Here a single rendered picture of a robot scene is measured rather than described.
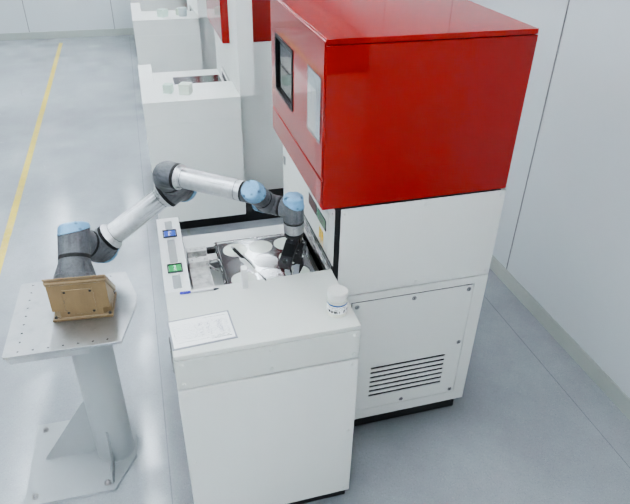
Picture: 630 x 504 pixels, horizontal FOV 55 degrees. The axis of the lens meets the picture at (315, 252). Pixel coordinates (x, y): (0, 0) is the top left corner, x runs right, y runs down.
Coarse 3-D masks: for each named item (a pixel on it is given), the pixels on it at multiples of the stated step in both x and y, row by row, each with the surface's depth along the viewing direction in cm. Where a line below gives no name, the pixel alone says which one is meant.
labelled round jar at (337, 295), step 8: (328, 288) 203; (336, 288) 203; (344, 288) 203; (328, 296) 201; (336, 296) 199; (344, 296) 200; (328, 304) 203; (336, 304) 201; (344, 304) 202; (328, 312) 205; (336, 312) 203; (344, 312) 204
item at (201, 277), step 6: (192, 270) 242; (198, 270) 242; (204, 270) 242; (192, 276) 238; (198, 276) 238; (204, 276) 238; (210, 276) 238; (192, 282) 235; (198, 282) 235; (204, 282) 235; (210, 282) 235
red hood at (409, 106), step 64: (320, 0) 233; (384, 0) 236; (448, 0) 238; (320, 64) 191; (384, 64) 191; (448, 64) 197; (512, 64) 204; (320, 128) 200; (384, 128) 204; (448, 128) 210; (512, 128) 218; (320, 192) 212; (384, 192) 218; (448, 192) 225
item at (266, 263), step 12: (252, 240) 258; (264, 240) 258; (252, 252) 250; (276, 252) 250; (228, 264) 242; (240, 264) 242; (264, 264) 243; (276, 264) 243; (228, 276) 235; (264, 276) 236; (276, 276) 236
